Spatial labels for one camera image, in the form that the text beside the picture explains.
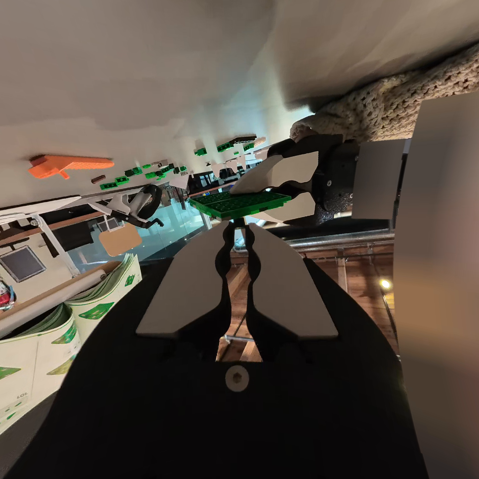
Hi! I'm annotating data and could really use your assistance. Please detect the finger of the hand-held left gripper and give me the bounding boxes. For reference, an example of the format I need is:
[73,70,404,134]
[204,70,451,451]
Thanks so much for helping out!
[261,193,317,225]
[230,151,319,195]

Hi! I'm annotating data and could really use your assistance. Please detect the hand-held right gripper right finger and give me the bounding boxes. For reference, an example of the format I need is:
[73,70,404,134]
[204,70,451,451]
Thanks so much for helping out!
[245,223,339,339]

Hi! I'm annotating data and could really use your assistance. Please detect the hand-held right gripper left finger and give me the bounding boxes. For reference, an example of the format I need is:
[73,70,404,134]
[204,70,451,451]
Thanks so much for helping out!
[135,223,233,339]

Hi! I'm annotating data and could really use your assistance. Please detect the green mosaic lego plate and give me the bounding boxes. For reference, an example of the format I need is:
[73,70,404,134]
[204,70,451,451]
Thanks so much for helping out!
[189,191,292,221]

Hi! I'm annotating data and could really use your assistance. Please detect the person's left forearm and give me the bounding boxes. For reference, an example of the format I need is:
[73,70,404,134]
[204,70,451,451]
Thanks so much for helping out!
[290,43,479,144]

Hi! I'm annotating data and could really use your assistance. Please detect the scattered green lego bricks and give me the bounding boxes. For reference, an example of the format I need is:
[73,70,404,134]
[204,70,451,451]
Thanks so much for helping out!
[99,140,257,189]

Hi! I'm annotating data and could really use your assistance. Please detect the lego instruction booklet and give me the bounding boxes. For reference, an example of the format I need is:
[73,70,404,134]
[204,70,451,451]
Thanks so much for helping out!
[0,254,143,436]

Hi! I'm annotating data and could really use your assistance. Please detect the orange lego brick separator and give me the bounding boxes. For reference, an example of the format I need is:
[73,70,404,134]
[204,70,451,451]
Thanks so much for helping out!
[28,153,115,179]

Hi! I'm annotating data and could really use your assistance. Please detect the metal ceiling pipe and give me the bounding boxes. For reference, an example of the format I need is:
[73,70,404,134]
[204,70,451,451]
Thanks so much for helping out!
[288,229,395,249]

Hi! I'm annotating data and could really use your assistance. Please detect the brown chair backrest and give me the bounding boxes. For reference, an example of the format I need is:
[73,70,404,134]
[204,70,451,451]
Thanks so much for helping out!
[99,224,143,257]

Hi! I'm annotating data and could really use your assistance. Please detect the grey framed screen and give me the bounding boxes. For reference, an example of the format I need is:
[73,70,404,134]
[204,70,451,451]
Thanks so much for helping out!
[0,245,47,283]

